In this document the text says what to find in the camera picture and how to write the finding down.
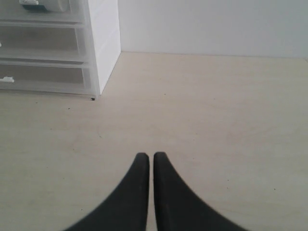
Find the clear middle wide drawer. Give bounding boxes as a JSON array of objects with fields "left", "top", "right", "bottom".
[{"left": 0, "top": 26, "right": 86, "bottom": 62}]

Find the white plastic drawer cabinet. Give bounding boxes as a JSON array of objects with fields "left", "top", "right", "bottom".
[{"left": 0, "top": 0, "right": 121, "bottom": 98}]

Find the white teal labelled bottle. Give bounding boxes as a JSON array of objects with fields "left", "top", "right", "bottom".
[{"left": 19, "top": 0, "right": 69, "bottom": 13}]

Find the clear wide drawer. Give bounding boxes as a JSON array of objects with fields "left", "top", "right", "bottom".
[
  {"left": 0, "top": 26, "right": 86, "bottom": 62},
  {"left": 0, "top": 64, "right": 95, "bottom": 94}
]

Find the clear bottom wide drawer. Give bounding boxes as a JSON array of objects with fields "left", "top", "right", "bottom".
[{"left": 0, "top": 64, "right": 95, "bottom": 94}]

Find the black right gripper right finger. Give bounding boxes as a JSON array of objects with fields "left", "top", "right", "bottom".
[{"left": 154, "top": 152, "right": 245, "bottom": 231}]

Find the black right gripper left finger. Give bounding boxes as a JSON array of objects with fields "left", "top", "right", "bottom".
[{"left": 67, "top": 153, "right": 150, "bottom": 231}]

